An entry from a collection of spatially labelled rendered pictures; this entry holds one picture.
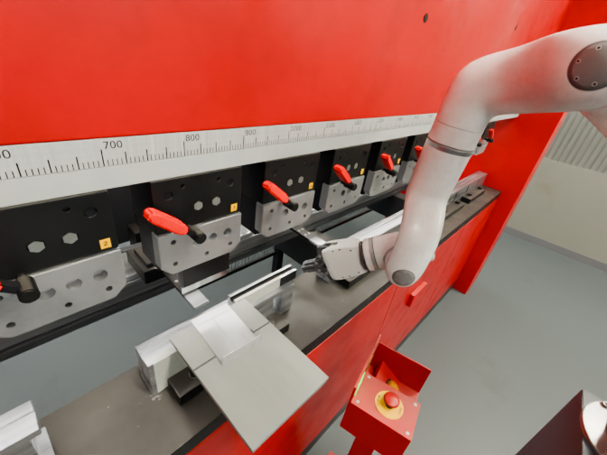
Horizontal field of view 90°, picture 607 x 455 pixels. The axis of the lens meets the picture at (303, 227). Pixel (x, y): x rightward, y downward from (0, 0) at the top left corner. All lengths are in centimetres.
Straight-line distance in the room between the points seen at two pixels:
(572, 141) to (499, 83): 348
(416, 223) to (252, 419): 46
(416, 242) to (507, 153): 186
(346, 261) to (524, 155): 183
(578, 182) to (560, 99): 359
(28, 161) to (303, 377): 51
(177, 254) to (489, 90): 57
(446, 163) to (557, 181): 350
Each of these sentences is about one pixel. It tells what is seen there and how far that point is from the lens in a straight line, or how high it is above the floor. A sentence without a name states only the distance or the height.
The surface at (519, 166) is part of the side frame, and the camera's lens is 246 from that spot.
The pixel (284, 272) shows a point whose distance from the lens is 85.
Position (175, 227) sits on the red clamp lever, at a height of 129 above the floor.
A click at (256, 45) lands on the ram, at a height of 152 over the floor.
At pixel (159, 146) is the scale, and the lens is 45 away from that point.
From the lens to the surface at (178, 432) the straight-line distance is 73.
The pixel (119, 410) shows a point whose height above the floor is 87.
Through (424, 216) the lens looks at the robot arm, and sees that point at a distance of 66.
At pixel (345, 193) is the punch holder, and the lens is 80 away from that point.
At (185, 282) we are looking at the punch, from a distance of 62.
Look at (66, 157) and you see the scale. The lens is 42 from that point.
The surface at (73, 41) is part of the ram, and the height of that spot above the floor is 150.
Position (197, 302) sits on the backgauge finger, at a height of 101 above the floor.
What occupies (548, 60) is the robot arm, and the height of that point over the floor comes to 155.
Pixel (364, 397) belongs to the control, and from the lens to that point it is 91.
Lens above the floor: 152
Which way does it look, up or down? 30 degrees down
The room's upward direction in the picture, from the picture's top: 9 degrees clockwise
